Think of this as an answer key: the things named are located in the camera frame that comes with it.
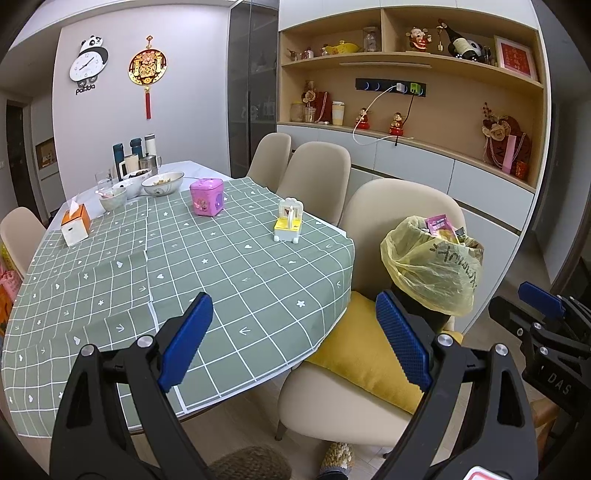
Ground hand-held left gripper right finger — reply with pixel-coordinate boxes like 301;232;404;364
375;290;541;480

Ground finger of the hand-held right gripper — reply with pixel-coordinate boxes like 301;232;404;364
517;281;591;325
488;295;556;346

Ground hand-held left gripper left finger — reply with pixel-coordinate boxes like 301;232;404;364
50;291;215;480

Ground black trash can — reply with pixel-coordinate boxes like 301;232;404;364
390;284;456;331

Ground pink purple wrapper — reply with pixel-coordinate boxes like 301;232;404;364
425;213;457;239

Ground person's left hand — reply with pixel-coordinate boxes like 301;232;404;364
208;445;293;480

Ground yellow cushion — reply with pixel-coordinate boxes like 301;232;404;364
307;292;463;414

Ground beige knitted cloth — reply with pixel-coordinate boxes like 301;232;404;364
321;442;355;472

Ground beige dining chair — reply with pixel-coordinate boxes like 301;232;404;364
0;207;47;278
252;132;293;186
276;178;468;447
277;141;352;228

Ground pink slim box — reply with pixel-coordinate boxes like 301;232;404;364
503;136;518;174

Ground pink lidded container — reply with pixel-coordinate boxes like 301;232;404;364
189;179;226;217

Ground white yellow chair-shaped holder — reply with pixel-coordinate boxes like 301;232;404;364
272;198;304;244

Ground large white bowl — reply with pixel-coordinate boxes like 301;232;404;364
141;172;186;199

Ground orange white tissue box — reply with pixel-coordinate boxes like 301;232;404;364
61;198;91;248

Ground small white bowl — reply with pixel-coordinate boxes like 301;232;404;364
99;185;128;213

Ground large flower decoration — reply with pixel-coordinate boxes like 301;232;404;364
481;102;532;169

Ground white bowl dark contents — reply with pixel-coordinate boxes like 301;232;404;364
121;170;153;199

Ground pink printed bag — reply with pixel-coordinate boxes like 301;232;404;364
0;270;22;320

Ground dark blue thermos flask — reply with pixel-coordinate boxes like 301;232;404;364
112;143;127;181

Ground wooden shelf cabinet unit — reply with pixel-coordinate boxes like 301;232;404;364
276;0;553;259

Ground red framed picture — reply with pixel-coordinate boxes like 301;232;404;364
493;34;539;82

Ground dark red gift box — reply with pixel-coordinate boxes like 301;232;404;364
315;91;334;123

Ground black power strip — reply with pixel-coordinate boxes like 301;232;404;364
355;78;428;99

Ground wine bottle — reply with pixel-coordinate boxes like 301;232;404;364
438;18;493;64

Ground dark glass cabinet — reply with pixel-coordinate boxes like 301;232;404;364
228;0;280;179

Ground red gold hanging ornament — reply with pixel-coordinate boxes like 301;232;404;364
128;34;168;121

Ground red laughing figurine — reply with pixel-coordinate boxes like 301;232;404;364
406;26;433;52

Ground yellow ceramic dish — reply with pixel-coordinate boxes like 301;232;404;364
322;41;363;56

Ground black charging cable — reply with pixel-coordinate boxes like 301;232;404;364
394;95;414;149

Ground white charging cable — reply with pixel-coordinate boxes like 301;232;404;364
353;88;399;147

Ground panda wall clock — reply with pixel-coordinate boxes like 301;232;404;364
69;34;110;97

